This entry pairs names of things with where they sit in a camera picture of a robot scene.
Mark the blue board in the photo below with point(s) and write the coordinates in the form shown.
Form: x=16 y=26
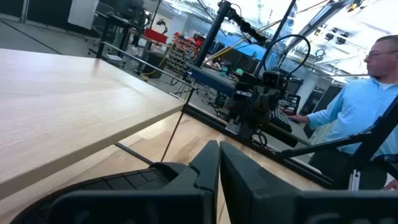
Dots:
x=245 y=46

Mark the white panel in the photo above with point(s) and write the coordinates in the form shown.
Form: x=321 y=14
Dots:
x=82 y=14

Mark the black jointed stand arm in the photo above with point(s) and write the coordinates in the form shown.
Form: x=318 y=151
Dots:
x=248 y=28

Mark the black backlit keyboard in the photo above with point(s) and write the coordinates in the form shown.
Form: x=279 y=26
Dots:
x=280 y=119

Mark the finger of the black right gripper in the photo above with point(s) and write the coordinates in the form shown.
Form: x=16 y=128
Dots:
x=271 y=107
x=261 y=107

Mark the red bin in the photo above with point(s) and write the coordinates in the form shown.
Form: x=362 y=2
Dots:
x=155 y=35

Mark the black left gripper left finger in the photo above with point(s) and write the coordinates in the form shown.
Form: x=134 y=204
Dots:
x=186 y=202

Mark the grey desk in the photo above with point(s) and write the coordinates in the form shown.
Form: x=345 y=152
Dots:
x=211 y=79

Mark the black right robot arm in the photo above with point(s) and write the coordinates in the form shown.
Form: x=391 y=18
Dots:
x=245 y=132

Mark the black workbench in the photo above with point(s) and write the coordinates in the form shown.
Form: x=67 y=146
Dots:
x=118 y=25

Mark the person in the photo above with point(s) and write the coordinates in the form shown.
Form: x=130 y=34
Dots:
x=354 y=109

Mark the rack of parts bins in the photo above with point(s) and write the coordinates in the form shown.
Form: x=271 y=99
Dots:
x=182 y=53

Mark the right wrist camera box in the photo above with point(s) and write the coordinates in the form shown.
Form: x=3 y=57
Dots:
x=273 y=79

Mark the black aluminium table frame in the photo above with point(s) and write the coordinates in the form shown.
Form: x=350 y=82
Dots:
x=311 y=174

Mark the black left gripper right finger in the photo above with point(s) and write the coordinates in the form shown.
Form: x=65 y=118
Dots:
x=264 y=205

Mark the black stand pole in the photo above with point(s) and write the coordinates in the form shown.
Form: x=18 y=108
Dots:
x=214 y=31

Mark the person's hand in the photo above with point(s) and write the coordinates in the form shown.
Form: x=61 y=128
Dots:
x=300 y=119

